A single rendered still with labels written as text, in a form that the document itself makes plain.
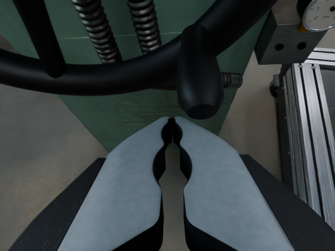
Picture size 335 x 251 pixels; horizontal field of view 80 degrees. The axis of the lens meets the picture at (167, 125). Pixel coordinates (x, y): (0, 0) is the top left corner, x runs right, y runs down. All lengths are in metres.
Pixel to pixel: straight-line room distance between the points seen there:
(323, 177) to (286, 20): 0.48
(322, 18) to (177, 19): 0.19
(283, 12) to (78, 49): 0.34
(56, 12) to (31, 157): 0.79
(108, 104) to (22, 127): 0.69
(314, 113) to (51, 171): 1.02
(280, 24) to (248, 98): 0.71
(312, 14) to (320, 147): 0.50
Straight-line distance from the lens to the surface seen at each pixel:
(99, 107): 0.57
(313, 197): 0.70
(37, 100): 1.23
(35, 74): 0.20
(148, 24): 0.21
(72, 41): 0.41
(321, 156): 0.75
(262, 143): 0.95
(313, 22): 0.34
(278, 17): 0.37
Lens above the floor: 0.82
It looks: 62 degrees down
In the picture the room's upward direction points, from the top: 6 degrees counter-clockwise
